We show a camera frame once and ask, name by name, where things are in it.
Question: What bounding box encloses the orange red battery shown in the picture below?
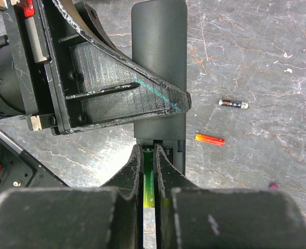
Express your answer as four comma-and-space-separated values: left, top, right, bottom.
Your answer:
195, 133, 225, 146

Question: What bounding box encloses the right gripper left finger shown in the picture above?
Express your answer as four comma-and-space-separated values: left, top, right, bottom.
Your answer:
0, 145, 143, 248

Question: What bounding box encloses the black silver battery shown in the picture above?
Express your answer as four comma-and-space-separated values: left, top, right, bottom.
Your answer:
218, 99, 249, 109

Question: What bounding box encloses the black remote control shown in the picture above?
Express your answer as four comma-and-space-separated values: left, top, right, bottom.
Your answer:
131, 1, 191, 173

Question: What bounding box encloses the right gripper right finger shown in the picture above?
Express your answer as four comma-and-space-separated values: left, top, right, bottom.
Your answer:
153, 145, 306, 248

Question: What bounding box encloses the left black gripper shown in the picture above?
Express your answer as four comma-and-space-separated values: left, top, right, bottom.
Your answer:
2, 0, 192, 136

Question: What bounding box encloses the green battery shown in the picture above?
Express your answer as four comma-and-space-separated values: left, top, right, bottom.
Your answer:
143, 148, 155, 208

